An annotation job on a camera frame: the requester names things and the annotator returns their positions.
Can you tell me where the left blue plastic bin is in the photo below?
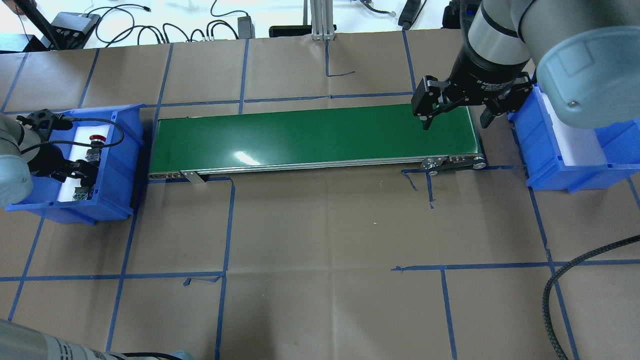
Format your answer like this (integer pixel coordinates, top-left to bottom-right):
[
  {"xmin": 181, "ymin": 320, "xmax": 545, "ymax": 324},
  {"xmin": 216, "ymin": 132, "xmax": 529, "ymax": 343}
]
[{"xmin": 1, "ymin": 104, "xmax": 146, "ymax": 224}]

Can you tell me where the white foam pad right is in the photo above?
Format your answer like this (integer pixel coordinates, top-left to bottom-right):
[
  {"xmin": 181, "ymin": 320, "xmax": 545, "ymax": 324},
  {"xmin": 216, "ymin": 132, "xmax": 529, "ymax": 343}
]
[{"xmin": 541, "ymin": 92, "xmax": 607, "ymax": 166}]

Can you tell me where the right blue plastic bin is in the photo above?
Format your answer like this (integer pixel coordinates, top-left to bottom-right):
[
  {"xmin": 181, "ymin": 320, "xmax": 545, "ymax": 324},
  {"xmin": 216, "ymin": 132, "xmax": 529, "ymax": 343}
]
[{"xmin": 509, "ymin": 85, "xmax": 640, "ymax": 193}]

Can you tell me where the red push button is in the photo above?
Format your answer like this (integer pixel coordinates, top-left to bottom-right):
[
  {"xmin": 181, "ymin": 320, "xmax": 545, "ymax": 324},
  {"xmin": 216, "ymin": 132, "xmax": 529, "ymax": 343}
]
[{"xmin": 85, "ymin": 134, "xmax": 106, "ymax": 165}]

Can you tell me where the green conveyor belt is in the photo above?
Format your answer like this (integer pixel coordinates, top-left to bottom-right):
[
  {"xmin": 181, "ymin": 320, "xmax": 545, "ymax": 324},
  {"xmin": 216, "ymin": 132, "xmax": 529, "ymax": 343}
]
[{"xmin": 148, "ymin": 104, "xmax": 488, "ymax": 180}]

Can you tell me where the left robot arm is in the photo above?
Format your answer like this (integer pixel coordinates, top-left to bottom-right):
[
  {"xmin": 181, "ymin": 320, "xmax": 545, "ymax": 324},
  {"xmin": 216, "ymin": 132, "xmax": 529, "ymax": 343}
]
[{"xmin": 0, "ymin": 109, "xmax": 106, "ymax": 208}]

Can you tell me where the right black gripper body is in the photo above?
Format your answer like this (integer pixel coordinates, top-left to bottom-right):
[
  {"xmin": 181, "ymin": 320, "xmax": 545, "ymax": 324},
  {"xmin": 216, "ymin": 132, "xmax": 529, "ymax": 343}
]
[{"xmin": 411, "ymin": 30, "xmax": 533, "ymax": 118}]

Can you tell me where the yellow push button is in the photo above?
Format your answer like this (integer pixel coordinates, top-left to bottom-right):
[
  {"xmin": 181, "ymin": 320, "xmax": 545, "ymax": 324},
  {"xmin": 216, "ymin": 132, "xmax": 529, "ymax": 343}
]
[{"xmin": 71, "ymin": 185, "xmax": 95, "ymax": 201}]

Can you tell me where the blue plastic bin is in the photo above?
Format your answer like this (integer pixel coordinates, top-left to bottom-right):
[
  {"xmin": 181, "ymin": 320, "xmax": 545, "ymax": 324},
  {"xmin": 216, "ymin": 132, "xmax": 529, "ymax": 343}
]
[
  {"xmin": 1, "ymin": 104, "xmax": 146, "ymax": 224},
  {"xmin": 509, "ymin": 85, "xmax": 640, "ymax": 193}
]

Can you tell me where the aluminium frame post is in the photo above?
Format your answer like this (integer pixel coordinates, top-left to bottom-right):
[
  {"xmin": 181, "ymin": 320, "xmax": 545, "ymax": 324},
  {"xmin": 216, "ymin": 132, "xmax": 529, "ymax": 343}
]
[{"xmin": 307, "ymin": 0, "xmax": 336, "ymax": 41}]

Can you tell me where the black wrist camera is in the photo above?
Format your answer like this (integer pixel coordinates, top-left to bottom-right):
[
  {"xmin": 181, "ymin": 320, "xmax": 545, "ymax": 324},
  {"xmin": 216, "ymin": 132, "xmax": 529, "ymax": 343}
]
[{"xmin": 16, "ymin": 109, "xmax": 73, "ymax": 132}]

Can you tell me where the black power adapter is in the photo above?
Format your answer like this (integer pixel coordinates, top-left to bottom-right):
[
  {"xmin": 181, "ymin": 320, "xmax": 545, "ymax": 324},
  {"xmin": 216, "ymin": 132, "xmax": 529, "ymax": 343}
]
[{"xmin": 237, "ymin": 15, "xmax": 256, "ymax": 39}]

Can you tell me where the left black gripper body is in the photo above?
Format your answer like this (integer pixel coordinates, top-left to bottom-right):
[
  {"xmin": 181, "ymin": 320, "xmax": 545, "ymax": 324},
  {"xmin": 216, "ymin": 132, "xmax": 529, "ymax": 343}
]
[{"xmin": 27, "ymin": 145, "xmax": 83, "ymax": 182}]

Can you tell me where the black braided cable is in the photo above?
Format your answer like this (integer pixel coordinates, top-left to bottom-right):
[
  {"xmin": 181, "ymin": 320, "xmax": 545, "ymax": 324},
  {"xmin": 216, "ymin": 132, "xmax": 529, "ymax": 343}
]
[{"xmin": 541, "ymin": 235, "xmax": 640, "ymax": 360}]

